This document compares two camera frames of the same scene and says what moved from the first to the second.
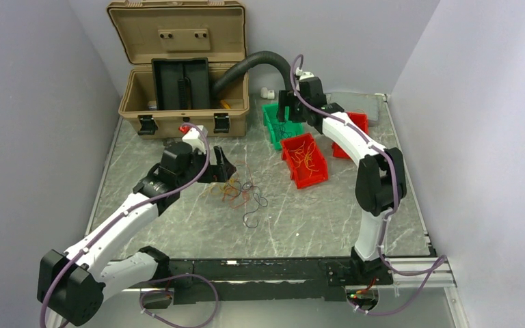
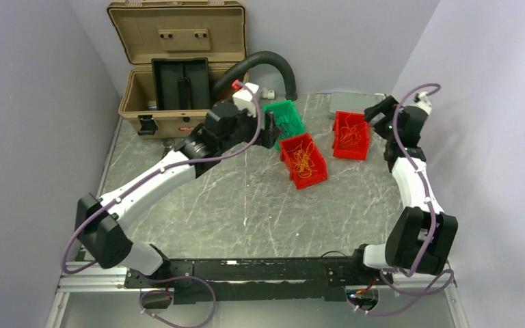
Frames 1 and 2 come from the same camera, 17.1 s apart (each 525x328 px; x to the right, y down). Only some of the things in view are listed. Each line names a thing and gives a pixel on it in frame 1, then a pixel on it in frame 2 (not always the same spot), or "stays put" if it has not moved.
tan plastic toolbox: x=145 y=30 stays put
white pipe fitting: x=267 y=94 stays put
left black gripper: x=219 y=172 -> x=271 y=132
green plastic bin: x=278 y=130 stays put
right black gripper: x=288 y=98 -> x=387 y=107
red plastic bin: x=303 y=160 stays put
